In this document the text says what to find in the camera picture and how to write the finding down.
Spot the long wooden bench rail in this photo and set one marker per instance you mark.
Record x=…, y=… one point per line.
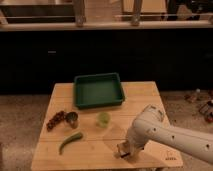
x=107, y=26

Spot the green okra pod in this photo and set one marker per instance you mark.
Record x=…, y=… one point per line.
x=72, y=138

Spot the wooden folding table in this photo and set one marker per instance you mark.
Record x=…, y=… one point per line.
x=95, y=151

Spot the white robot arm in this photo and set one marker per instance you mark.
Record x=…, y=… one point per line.
x=148, y=125

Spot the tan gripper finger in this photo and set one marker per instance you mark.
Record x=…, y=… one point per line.
x=133, y=158

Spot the green plastic tray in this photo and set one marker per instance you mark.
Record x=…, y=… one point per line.
x=98, y=90

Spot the metal measuring cup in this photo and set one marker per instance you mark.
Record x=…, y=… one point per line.
x=72, y=119

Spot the light green plastic cup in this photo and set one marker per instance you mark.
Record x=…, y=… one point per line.
x=103, y=119

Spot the whiteboard eraser block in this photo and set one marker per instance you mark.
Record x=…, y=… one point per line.
x=123, y=150

